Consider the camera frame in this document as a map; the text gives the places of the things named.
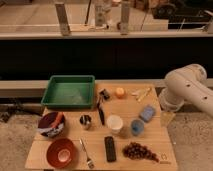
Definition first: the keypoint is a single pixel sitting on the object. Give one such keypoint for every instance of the black dish brush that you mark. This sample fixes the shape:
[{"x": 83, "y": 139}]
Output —
[{"x": 103, "y": 96}]

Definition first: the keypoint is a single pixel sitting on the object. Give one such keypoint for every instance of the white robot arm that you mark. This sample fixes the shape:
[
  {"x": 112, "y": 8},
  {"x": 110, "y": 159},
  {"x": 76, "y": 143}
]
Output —
[{"x": 186, "y": 84}]

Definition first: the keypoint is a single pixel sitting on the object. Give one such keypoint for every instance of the purple patterned bowl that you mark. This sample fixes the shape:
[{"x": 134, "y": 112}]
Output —
[{"x": 51, "y": 124}]

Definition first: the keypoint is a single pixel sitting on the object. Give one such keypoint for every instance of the red bowl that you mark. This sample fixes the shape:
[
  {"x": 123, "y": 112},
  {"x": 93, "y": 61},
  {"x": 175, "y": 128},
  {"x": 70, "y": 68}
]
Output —
[{"x": 61, "y": 153}]

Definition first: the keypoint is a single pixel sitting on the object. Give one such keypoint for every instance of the orange fruit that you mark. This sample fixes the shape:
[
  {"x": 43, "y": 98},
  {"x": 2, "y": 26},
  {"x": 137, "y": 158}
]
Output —
[{"x": 120, "y": 92}]

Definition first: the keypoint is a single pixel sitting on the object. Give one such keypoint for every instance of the white plastic cup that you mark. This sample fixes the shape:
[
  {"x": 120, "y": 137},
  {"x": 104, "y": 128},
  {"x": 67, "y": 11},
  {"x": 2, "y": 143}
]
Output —
[{"x": 115, "y": 123}]

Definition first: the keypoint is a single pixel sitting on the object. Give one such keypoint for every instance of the small metal cup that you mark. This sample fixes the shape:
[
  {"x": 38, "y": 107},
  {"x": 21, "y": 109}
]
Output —
[{"x": 85, "y": 121}]

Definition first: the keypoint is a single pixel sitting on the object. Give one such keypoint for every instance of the green plastic tray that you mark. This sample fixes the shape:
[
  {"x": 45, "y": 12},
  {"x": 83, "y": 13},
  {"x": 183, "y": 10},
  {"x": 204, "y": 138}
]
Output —
[{"x": 69, "y": 92}]

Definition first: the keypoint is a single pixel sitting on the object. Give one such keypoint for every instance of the wooden table board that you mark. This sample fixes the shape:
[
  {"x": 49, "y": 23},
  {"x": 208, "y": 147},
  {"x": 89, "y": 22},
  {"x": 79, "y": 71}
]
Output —
[{"x": 154, "y": 136}]

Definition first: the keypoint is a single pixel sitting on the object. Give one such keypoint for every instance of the blue sponge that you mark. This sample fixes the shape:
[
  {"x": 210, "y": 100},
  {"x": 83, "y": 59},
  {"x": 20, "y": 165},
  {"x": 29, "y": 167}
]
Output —
[{"x": 147, "y": 113}]

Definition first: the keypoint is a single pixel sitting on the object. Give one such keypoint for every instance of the blue plastic cup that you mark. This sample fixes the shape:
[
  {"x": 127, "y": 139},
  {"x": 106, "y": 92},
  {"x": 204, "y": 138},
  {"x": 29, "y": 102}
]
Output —
[{"x": 137, "y": 127}]

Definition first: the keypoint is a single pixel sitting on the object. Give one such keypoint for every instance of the black remote control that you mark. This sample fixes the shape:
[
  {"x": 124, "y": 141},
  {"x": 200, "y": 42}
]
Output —
[{"x": 110, "y": 149}]

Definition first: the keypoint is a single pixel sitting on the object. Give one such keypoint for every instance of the bunch of dark grapes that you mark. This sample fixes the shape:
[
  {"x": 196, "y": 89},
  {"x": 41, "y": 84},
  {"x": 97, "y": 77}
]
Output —
[{"x": 136, "y": 151}]

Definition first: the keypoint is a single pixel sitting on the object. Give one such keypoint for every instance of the silver fork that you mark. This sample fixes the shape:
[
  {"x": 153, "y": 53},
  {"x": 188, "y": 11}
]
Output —
[{"x": 88, "y": 159}]

